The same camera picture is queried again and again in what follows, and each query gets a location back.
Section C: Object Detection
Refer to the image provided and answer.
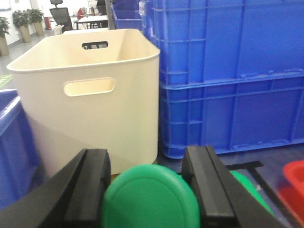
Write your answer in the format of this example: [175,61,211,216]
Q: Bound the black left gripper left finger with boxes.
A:
[0,149,111,228]

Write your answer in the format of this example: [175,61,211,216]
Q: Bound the large blue ribbed crate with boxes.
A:
[139,0,304,159]

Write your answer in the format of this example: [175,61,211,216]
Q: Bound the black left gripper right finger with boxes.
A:
[181,146,284,228]

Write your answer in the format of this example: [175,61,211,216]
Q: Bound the red plastic tray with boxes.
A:
[278,160,304,228]

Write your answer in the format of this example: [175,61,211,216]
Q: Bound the cream plastic storage bin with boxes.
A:
[7,29,160,176]

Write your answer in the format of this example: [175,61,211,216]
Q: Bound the green plastic tray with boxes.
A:
[230,171,274,215]

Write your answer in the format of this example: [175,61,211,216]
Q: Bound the blue bin at left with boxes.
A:
[0,89,40,209]

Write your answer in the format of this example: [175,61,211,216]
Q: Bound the green mushroom push button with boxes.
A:
[100,164,200,228]

